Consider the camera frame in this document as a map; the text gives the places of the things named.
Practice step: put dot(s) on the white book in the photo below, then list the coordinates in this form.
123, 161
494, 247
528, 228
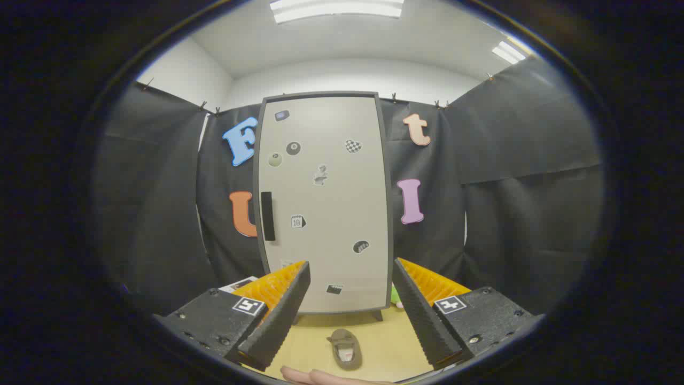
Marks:
238, 284

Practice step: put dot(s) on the grey shoe cabinet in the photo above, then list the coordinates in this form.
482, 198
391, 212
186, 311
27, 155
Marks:
391, 224

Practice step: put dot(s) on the brown fuzzy shoe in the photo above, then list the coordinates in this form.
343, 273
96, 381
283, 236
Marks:
344, 350

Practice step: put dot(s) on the green and pink plush toy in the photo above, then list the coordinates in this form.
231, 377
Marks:
394, 294

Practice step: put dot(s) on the black backdrop cloth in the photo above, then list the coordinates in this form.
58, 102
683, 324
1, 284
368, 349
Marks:
507, 214

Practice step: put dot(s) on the long ceiling light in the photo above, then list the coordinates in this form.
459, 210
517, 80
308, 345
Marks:
336, 9

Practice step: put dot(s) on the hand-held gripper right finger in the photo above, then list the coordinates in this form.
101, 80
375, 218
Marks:
422, 321

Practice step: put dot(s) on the small ceiling light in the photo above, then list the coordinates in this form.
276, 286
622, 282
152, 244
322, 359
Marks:
507, 52

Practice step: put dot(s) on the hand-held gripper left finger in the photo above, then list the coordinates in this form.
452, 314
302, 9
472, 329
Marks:
278, 321

